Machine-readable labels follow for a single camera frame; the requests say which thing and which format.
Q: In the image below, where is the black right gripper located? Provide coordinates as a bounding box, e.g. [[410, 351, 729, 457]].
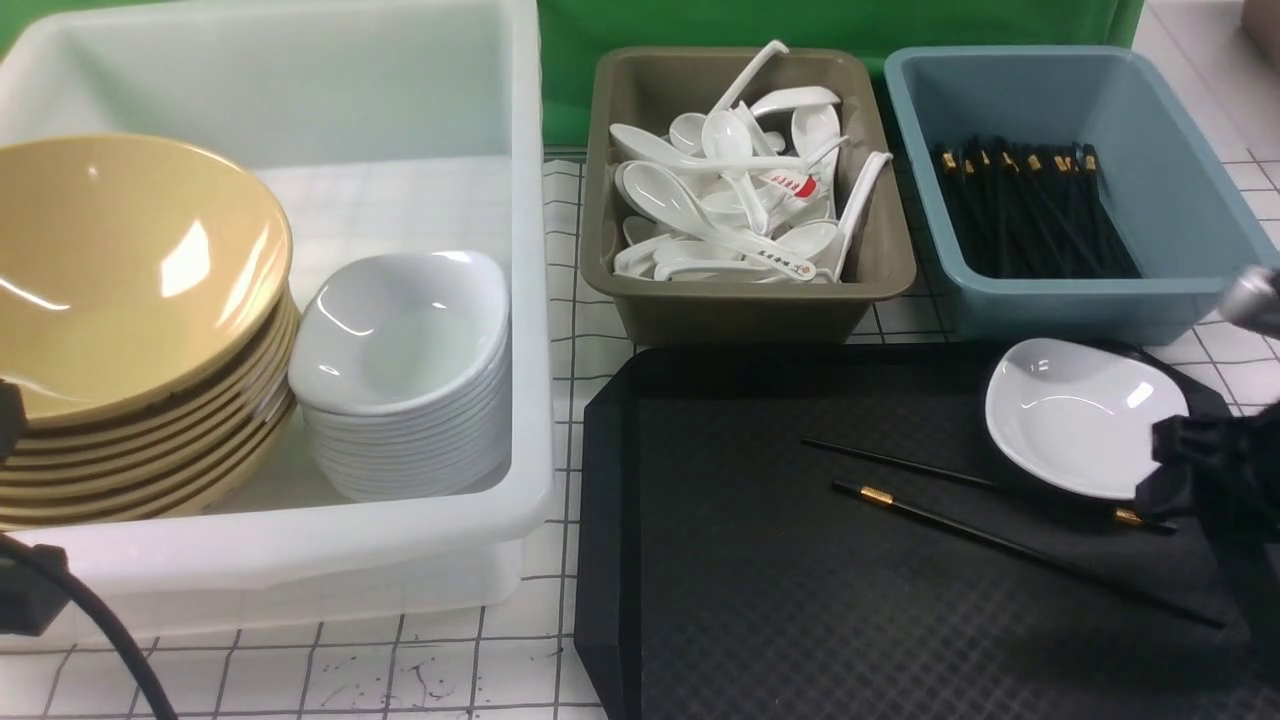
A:
[[1134, 404, 1279, 544]]

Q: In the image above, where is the white side dish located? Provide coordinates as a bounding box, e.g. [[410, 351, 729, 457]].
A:
[[984, 338, 1189, 503]]

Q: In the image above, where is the black chopstick gold band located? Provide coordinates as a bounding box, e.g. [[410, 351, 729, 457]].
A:
[[831, 480, 1228, 632]]

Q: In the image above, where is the yellow noodle bowl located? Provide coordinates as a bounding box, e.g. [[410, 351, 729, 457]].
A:
[[1, 135, 293, 429]]

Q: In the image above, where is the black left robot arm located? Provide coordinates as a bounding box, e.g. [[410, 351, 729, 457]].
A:
[[1, 382, 69, 637]]

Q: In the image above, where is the blue plastic bin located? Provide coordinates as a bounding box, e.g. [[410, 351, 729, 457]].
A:
[[884, 45, 1277, 345]]

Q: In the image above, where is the bundle of black chopsticks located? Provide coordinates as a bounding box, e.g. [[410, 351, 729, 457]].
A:
[[931, 136, 1143, 281]]

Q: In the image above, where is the black plastic serving tray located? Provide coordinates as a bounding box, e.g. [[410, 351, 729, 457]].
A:
[[575, 343, 1277, 719]]

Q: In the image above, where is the pile of white spoons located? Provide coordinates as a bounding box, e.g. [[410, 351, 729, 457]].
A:
[[608, 40, 893, 284]]

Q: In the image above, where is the olive green plastic bin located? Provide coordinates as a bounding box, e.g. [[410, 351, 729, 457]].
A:
[[579, 47, 918, 347]]

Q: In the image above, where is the green backdrop cloth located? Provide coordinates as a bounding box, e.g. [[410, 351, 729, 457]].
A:
[[3, 1, 1140, 167]]

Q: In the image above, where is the stack of white dishes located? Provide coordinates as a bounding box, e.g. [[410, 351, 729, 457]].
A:
[[288, 250, 512, 502]]

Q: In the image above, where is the large white plastic bin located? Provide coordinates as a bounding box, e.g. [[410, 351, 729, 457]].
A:
[[1, 1, 557, 639]]

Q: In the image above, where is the stack of yellow bowls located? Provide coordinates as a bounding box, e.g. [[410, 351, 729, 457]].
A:
[[3, 288, 300, 530]]

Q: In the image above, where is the black cable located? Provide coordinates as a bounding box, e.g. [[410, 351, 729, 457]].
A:
[[0, 534, 179, 720]]

